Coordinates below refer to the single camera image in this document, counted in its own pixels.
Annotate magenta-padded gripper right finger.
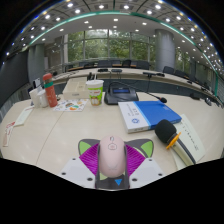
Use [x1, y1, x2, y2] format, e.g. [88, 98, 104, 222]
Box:
[125, 143, 167, 190]

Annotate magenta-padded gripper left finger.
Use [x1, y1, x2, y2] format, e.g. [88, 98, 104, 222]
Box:
[59, 143, 101, 190]

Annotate pink computer mouse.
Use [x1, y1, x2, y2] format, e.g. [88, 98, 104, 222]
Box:
[97, 134, 128, 179]

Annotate grey cat-face mouse pad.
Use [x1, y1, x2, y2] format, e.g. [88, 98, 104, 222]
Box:
[77, 138, 155, 191]

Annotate black foam-head microphone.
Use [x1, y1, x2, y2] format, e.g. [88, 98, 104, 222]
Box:
[154, 119, 198, 166]

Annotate blue and white book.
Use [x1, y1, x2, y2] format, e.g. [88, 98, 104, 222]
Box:
[117, 100, 183, 134]

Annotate colourful sticker sheet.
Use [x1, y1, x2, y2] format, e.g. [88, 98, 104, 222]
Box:
[53, 98, 89, 113]

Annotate pale printed paper sheet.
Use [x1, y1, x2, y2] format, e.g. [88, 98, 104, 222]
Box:
[169, 113, 207, 169]

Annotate white paper cup green print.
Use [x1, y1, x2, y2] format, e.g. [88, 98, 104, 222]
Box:
[85, 79, 105, 107]

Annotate black conference microphone unit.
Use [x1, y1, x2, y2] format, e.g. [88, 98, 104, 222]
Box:
[104, 81, 168, 106]

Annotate red bottle green band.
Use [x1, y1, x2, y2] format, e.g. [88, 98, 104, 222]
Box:
[42, 72, 59, 108]

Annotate red and white leaflet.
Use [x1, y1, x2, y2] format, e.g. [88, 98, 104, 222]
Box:
[2, 121, 16, 148]

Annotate row of dark chairs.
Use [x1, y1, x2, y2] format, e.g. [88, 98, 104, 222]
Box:
[66, 59, 214, 88]

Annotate round ceiling lights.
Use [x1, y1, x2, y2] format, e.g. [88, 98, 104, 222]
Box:
[4, 0, 224, 78]

